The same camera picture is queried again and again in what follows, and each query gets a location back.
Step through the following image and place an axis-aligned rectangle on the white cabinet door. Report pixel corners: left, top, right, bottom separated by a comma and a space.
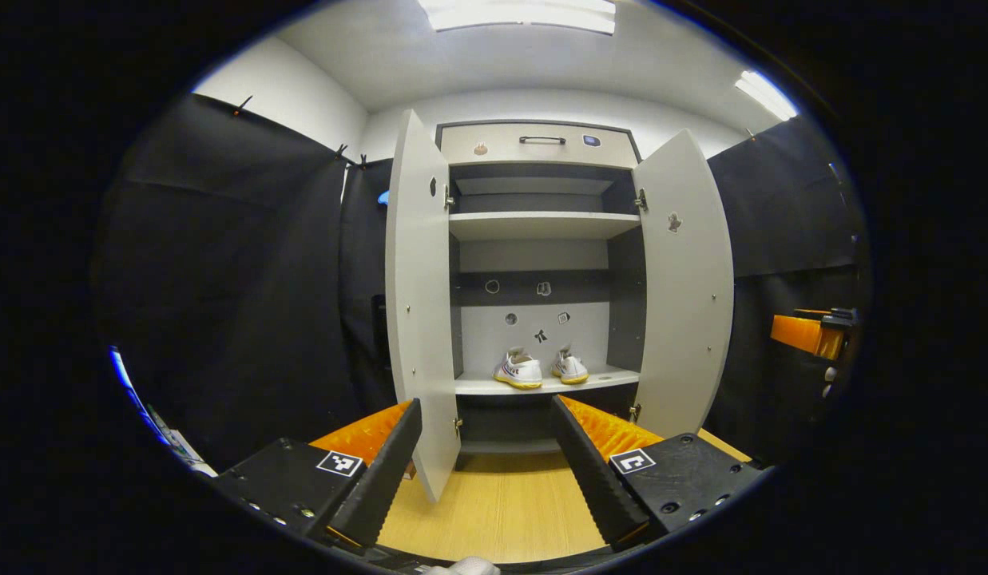
384, 109, 462, 504
631, 129, 736, 438

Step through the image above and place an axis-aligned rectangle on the white cabinet drawer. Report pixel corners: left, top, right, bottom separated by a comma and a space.
439, 122, 642, 170

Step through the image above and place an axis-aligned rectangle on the white cabinet shelf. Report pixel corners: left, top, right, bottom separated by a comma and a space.
454, 365, 641, 397
449, 212, 642, 242

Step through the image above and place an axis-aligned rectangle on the white canvas shoe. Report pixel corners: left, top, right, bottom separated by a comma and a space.
551, 345, 590, 386
494, 347, 544, 391

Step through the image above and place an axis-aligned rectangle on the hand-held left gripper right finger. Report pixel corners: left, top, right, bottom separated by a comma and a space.
550, 394, 766, 553

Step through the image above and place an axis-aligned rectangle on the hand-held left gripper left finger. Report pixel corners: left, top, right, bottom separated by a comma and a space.
212, 397, 425, 553

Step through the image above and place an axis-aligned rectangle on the black backdrop cloth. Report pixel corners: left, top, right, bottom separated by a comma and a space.
90, 92, 870, 472

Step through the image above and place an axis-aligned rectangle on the white shoe cabinet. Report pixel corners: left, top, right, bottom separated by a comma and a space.
384, 109, 736, 504

